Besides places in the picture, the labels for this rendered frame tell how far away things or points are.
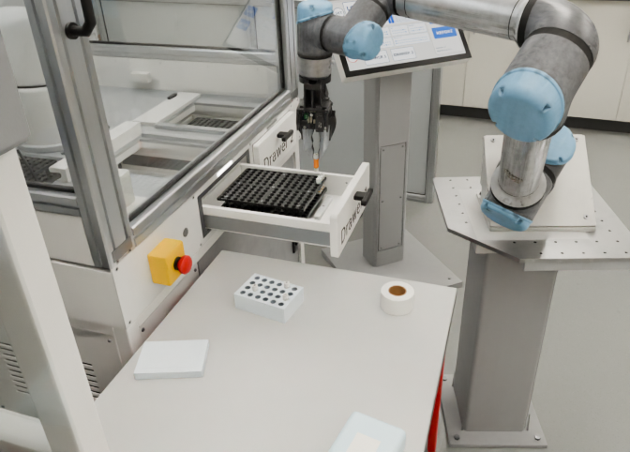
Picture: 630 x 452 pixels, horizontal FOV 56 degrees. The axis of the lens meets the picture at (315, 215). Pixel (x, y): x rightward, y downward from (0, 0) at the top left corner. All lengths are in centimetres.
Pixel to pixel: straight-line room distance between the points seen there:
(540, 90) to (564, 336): 163
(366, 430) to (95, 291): 58
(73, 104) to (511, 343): 133
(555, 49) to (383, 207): 159
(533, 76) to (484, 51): 331
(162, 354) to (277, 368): 22
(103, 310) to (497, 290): 101
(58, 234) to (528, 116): 85
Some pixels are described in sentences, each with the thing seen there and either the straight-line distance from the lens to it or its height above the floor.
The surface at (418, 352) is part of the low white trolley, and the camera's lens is 118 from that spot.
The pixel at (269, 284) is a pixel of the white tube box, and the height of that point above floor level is 80.
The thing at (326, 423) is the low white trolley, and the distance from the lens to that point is 105.
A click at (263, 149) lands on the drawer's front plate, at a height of 90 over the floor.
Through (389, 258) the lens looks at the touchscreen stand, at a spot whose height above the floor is 7.
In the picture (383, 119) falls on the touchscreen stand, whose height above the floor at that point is 74.
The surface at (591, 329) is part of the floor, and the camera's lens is 257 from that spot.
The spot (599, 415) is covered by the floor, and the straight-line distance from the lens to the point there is 224.
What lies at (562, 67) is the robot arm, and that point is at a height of 129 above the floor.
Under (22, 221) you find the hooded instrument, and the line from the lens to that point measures 63.
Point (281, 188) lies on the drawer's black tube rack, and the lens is 145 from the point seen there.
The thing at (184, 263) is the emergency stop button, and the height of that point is 89.
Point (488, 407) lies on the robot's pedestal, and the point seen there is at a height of 12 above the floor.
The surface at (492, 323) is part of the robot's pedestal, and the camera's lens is 175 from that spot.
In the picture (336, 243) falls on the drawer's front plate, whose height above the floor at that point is 86.
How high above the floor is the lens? 156
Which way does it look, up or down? 30 degrees down
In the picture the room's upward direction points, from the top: 2 degrees counter-clockwise
